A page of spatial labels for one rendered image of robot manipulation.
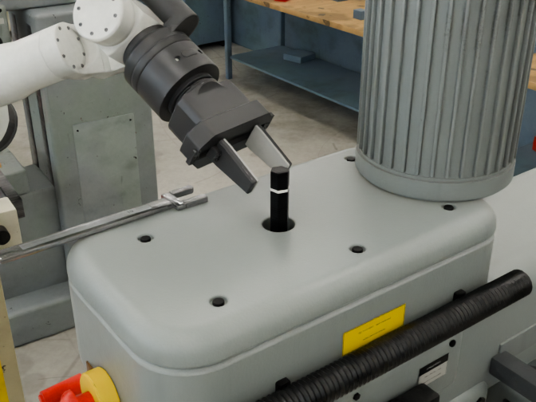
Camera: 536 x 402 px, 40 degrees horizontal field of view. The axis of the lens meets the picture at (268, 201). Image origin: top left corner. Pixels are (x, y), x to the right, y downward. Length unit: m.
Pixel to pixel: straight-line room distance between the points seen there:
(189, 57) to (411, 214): 0.31
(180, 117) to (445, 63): 0.29
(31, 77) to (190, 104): 0.23
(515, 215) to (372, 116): 0.37
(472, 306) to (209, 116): 0.36
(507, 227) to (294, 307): 0.50
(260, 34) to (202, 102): 7.39
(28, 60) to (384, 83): 0.42
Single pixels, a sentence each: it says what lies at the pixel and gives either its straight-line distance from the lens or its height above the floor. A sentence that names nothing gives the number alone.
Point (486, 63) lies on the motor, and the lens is 0.84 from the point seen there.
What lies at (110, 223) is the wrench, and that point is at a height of 1.90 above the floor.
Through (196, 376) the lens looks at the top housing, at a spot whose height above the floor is 1.85.
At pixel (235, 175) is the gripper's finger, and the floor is 1.95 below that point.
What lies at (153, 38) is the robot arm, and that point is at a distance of 0.85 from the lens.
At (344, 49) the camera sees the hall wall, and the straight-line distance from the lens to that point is 7.13.
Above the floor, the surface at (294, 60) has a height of 0.25.
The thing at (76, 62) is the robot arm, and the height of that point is 2.03.
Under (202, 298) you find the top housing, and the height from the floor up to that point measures 1.89.
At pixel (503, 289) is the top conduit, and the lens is 0.91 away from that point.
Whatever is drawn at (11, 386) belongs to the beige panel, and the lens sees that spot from 3.02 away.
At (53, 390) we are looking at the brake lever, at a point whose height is 1.71.
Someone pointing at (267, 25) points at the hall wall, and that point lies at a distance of 8.06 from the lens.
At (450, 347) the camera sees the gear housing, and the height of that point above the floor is 1.71.
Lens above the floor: 2.29
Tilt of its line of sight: 27 degrees down
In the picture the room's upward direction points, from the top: straight up
